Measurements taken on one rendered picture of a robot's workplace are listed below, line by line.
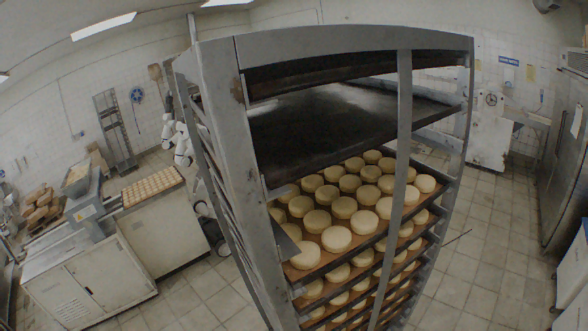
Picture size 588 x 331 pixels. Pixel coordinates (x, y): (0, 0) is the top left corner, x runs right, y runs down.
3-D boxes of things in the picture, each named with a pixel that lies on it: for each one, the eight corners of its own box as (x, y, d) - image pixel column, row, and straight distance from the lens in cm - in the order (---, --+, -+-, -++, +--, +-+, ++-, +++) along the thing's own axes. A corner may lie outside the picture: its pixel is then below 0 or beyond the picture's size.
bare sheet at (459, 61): (188, 77, 81) (186, 72, 80) (300, 52, 93) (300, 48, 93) (253, 102, 22) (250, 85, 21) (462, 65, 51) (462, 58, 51)
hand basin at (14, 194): (34, 199, 675) (16, 157, 661) (31, 206, 641) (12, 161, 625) (10, 217, 718) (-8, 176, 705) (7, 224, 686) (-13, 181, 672)
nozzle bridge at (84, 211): (85, 249, 214) (63, 213, 201) (88, 207, 276) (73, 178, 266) (117, 232, 205) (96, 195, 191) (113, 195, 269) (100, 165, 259)
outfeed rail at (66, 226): (27, 253, 298) (23, 247, 296) (27, 251, 301) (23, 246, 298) (178, 173, 246) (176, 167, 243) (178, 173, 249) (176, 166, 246)
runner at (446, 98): (295, 77, 95) (294, 69, 95) (302, 76, 97) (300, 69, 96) (462, 115, 51) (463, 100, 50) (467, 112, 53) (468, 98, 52)
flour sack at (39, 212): (29, 226, 586) (25, 220, 581) (31, 219, 623) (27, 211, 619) (50, 211, 563) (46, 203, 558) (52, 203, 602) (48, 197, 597)
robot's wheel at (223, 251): (232, 251, 266) (231, 236, 254) (235, 254, 262) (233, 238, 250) (215, 257, 260) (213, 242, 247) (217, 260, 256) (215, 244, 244)
